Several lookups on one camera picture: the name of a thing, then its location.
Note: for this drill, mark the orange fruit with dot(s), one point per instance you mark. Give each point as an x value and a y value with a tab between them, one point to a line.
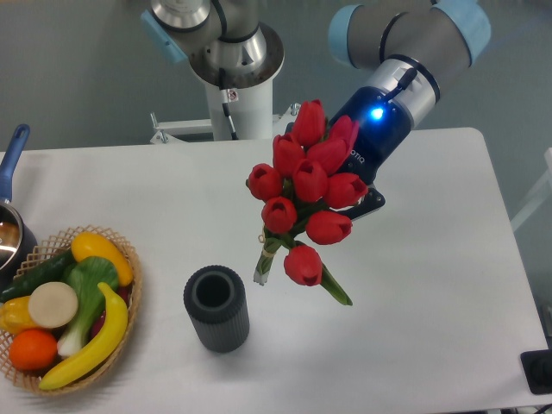
33	350

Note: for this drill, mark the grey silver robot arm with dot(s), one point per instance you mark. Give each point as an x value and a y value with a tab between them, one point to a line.
413	49

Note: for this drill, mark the yellow banana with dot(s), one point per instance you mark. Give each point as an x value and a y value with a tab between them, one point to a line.
97	350

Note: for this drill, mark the yellow squash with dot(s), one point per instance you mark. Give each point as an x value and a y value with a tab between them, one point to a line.
87	244

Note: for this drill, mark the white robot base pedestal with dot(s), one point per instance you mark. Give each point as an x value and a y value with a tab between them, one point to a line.
247	111

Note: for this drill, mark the dark grey ribbed vase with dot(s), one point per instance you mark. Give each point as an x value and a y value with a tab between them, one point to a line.
216	302

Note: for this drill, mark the green cucumber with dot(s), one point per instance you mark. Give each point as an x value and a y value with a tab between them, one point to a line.
50	270

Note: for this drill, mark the yellow bell pepper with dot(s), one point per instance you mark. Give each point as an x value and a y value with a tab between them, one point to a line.
15	317

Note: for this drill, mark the blue handled saucepan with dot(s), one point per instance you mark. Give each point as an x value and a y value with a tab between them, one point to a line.
17	240

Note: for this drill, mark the red tulip bouquet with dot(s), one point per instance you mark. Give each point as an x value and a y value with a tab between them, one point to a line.
303	191

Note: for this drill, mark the green bok choy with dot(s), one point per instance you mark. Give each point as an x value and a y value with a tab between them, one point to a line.
83	278

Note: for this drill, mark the beige round disc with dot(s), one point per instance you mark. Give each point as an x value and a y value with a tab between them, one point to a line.
53	305

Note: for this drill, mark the black device at edge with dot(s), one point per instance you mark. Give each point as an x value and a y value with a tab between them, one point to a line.
537	370

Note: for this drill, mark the woven wicker basket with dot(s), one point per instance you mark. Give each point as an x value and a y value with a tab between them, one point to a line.
53	246

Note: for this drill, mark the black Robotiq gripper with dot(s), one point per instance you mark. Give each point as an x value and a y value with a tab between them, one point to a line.
382	128

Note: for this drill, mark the white metal frame bracket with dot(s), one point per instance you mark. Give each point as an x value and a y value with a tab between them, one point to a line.
171	132

